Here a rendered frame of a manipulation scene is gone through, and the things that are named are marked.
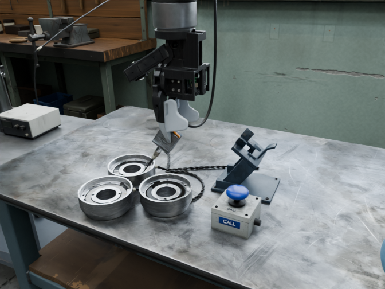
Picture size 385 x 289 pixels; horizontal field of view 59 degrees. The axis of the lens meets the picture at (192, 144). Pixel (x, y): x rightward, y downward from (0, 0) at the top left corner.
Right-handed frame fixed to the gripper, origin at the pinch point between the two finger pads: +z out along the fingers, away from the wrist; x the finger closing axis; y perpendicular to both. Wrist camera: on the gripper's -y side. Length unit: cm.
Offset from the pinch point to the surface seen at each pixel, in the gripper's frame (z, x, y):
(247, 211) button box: 8.7, -7.2, 18.6
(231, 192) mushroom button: 5.9, -6.8, 15.5
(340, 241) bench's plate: 13.2, -2.9, 34.1
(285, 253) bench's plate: 13.2, -9.8, 26.0
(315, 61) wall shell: 15, 156, 12
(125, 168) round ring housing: 10.7, 0.3, -12.0
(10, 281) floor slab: 93, 13, -93
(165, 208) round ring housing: 10.6, -9.7, 3.9
